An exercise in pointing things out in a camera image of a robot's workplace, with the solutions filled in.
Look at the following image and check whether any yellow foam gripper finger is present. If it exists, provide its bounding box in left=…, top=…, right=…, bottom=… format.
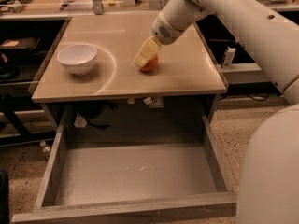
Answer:
left=133, top=36, right=162, bottom=69

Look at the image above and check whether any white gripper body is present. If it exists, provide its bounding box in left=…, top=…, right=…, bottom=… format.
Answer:
left=151, top=11, right=187, bottom=45

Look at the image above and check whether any red apple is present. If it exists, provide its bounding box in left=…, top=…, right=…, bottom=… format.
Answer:
left=141, top=56, right=159, bottom=72

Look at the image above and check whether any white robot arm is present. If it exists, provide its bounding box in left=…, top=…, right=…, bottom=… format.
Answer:
left=134, top=0, right=299, bottom=224

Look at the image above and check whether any grey open top drawer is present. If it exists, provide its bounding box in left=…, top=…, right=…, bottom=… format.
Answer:
left=12, top=104, right=236, bottom=224

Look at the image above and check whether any white ceramic bowl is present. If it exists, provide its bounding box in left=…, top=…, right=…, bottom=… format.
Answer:
left=57, top=44, right=97, bottom=76

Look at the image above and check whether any small plastic bottle on floor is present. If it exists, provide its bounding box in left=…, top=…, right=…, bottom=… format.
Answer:
left=39, top=141, right=51, bottom=159

